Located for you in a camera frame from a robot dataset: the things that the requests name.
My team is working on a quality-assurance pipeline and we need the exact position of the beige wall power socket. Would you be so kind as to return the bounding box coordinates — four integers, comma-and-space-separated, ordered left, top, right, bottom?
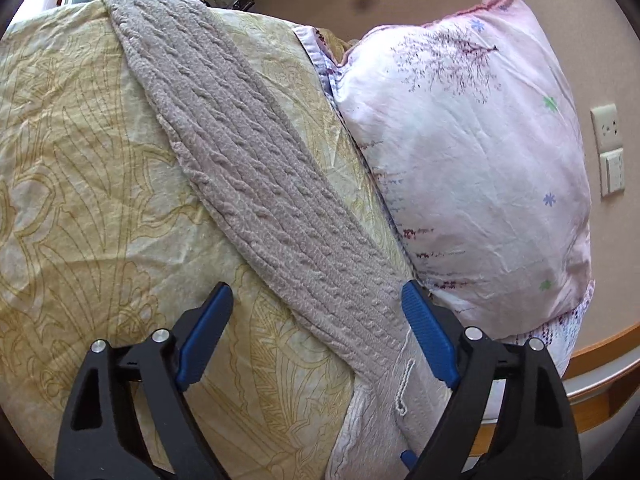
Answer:
590, 103, 623, 154

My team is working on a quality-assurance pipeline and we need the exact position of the pink floral upper pillow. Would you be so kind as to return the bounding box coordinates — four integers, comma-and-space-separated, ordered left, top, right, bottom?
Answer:
329, 0, 591, 338

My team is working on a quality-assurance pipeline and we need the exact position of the wooden bed headboard frame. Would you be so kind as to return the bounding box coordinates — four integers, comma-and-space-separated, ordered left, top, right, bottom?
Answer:
470, 323, 640, 458

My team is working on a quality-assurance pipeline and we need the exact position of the beige cable knit sweater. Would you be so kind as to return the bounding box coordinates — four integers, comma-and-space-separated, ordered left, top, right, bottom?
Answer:
100, 0, 449, 462

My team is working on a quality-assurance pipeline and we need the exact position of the beige wall light switch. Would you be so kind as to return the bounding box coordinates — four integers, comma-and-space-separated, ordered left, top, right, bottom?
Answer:
600, 148, 625, 197

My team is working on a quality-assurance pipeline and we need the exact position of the yellow patterned bed sheet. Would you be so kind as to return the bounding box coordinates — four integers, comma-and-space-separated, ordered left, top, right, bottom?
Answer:
0, 0, 417, 480

